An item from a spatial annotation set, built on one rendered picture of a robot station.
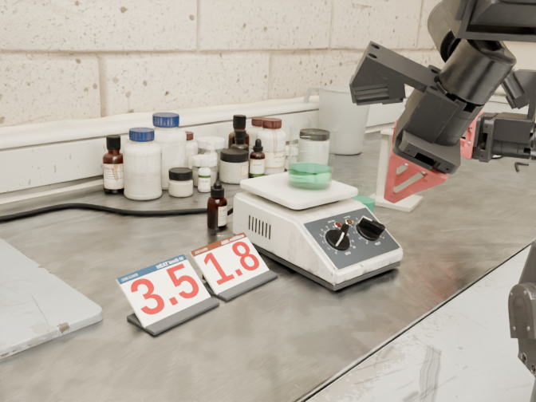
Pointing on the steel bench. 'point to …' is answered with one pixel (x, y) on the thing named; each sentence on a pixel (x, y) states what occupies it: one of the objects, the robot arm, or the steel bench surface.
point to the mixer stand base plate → (37, 304)
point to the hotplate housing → (302, 239)
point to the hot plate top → (274, 184)
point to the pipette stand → (385, 176)
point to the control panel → (370, 248)
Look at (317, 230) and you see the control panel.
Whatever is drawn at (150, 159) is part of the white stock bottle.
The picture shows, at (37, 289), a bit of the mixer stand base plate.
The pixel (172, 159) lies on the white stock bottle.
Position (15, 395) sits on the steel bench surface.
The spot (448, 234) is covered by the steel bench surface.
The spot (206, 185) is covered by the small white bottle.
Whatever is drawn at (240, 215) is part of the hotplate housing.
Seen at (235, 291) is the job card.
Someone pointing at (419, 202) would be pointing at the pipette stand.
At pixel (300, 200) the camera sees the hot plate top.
